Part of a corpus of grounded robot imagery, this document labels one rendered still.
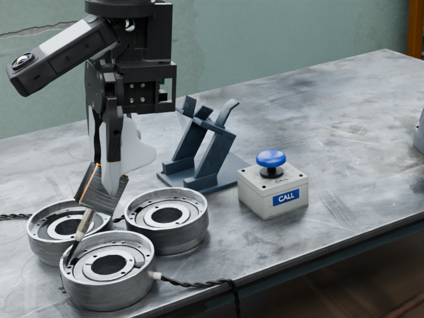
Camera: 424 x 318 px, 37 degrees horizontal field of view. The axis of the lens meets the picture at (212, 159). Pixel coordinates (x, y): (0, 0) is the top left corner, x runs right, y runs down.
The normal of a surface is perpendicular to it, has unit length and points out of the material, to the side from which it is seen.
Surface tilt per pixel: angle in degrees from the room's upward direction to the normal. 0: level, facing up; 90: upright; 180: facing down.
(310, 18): 90
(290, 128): 0
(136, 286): 90
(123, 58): 91
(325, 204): 0
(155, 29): 91
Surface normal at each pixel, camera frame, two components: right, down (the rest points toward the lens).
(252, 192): -0.90, 0.25
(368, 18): 0.43, 0.36
